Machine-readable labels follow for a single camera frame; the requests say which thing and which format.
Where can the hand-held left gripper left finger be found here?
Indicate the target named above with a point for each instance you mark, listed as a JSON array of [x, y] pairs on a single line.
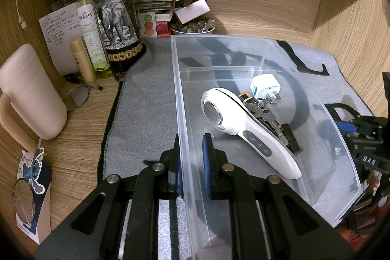
[[179, 174]]

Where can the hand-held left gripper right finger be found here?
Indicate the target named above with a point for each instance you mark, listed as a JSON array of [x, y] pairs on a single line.
[[207, 174]]

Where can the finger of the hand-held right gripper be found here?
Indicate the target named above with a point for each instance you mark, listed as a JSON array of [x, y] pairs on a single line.
[[344, 107], [345, 127]]

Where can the white handheld massager device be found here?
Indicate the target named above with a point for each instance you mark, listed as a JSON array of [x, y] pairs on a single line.
[[262, 138]]

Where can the key bunch with black fob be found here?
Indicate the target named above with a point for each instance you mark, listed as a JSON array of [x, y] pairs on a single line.
[[265, 115]]

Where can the white plug adapter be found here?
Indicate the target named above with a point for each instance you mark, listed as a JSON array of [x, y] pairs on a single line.
[[263, 85]]

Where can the clear plastic storage box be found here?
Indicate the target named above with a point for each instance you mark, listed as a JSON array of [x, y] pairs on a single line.
[[237, 71]]

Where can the brown bag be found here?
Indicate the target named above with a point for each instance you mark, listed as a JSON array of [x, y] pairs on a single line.
[[365, 214]]

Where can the grey mat with black letters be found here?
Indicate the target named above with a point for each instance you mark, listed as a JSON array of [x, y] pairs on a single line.
[[143, 107]]

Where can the black pen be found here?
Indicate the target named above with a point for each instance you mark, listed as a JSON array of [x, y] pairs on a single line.
[[83, 82]]

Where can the blue cartoon sticker card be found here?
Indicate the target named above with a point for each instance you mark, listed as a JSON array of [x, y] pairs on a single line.
[[35, 187]]

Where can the bowl of coloured stones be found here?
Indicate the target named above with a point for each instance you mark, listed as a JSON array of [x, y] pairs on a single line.
[[192, 27]]

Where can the small red box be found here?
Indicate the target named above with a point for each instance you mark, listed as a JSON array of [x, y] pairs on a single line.
[[162, 27]]

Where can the beige cosmetic tube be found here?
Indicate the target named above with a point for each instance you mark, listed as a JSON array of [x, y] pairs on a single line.
[[81, 60]]

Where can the traffic light print card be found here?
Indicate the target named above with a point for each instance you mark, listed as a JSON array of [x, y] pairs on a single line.
[[148, 25]]

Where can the round glass lens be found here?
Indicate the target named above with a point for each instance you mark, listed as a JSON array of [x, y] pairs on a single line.
[[24, 200]]

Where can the white cardboard box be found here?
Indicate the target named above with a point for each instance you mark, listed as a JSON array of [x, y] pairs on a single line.
[[192, 9]]

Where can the green spray bottle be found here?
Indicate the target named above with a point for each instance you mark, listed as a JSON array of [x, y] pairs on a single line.
[[91, 31]]

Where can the dark wine bottle elephant label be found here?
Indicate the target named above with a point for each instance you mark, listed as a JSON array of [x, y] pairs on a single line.
[[114, 16]]

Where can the stack of papers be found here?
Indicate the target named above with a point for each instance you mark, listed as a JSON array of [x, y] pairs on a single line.
[[155, 1]]

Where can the handwritten white note paper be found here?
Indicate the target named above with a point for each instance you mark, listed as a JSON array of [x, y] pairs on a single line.
[[58, 34]]

